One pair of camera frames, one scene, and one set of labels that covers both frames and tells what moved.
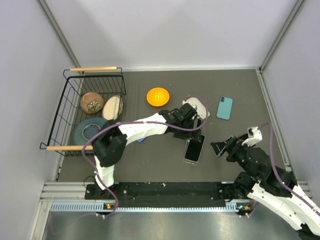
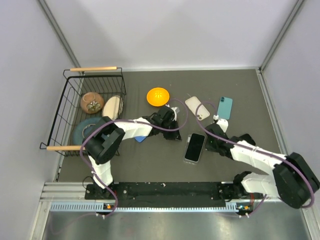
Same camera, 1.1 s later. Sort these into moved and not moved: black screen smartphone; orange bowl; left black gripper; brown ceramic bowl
Moved: left black gripper
Not moved: brown ceramic bowl; orange bowl; black screen smartphone
